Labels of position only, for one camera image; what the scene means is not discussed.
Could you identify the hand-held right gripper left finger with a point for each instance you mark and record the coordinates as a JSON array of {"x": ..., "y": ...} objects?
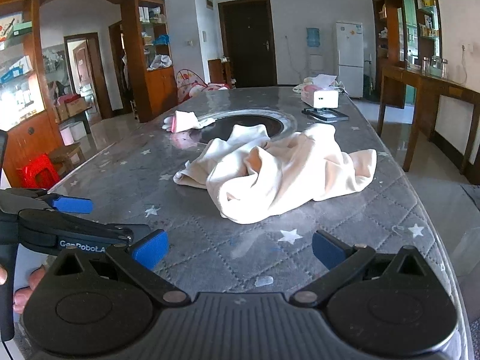
[{"x": 150, "y": 249}]

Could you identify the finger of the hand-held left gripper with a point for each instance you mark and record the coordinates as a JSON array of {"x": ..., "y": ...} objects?
[
  {"x": 73, "y": 204},
  {"x": 93, "y": 229}
]

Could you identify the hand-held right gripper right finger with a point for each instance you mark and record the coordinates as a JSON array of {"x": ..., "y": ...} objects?
[{"x": 330, "y": 249}]

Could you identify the cream white garment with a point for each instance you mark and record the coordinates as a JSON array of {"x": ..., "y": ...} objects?
[{"x": 285, "y": 172}]

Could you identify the person's left hand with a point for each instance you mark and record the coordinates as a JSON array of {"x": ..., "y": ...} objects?
[{"x": 37, "y": 275}]

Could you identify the red plastic stool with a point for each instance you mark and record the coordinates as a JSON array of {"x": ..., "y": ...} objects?
[{"x": 35, "y": 168}]

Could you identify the low wooden stool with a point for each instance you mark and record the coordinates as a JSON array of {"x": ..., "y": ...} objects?
[{"x": 67, "y": 153}]

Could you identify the white storage bin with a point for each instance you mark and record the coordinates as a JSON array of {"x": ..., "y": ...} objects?
[{"x": 78, "y": 130}]

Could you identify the grey star-printed quilted tablecloth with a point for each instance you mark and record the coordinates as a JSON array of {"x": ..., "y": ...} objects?
[{"x": 225, "y": 240}]

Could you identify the wooden glass display cabinet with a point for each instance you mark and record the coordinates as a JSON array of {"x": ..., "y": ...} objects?
[{"x": 26, "y": 135}]

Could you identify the cardboard boxes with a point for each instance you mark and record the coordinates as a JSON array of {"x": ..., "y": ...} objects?
[{"x": 73, "y": 107}]

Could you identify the pink and white glove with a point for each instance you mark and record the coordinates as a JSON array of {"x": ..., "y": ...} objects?
[{"x": 183, "y": 120}]

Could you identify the wooden shelf cabinet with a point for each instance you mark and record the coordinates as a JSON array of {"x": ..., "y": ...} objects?
[{"x": 157, "y": 86}]

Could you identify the white tissue box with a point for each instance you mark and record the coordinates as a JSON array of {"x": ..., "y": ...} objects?
[{"x": 322, "y": 97}]

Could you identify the round black inset stove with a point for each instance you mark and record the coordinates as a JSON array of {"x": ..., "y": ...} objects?
[{"x": 232, "y": 120}]

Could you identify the crumpled pale cloth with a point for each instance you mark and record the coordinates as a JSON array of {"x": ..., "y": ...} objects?
[{"x": 303, "y": 84}]

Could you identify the pink floral folding net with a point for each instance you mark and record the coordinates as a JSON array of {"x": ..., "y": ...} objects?
[{"x": 187, "y": 82}]

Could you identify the small wooden shoe cabinet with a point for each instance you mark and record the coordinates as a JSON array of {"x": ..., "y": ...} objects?
[{"x": 216, "y": 71}]

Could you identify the wooden side table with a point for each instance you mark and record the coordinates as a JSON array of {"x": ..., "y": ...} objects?
[{"x": 423, "y": 82}]

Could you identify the white refrigerator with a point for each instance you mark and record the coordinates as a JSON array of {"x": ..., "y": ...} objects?
[{"x": 349, "y": 52}]

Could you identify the glass jar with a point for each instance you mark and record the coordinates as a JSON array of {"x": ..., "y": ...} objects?
[
  {"x": 426, "y": 65},
  {"x": 444, "y": 69}
]

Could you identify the water dispenser with blue bottle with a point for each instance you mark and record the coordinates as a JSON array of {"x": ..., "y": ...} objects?
[{"x": 314, "y": 39}]

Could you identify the dark wooden door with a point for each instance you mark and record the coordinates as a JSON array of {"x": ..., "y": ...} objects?
[{"x": 247, "y": 45}]

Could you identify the black flat frame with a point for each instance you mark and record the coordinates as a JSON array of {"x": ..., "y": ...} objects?
[{"x": 326, "y": 115}]

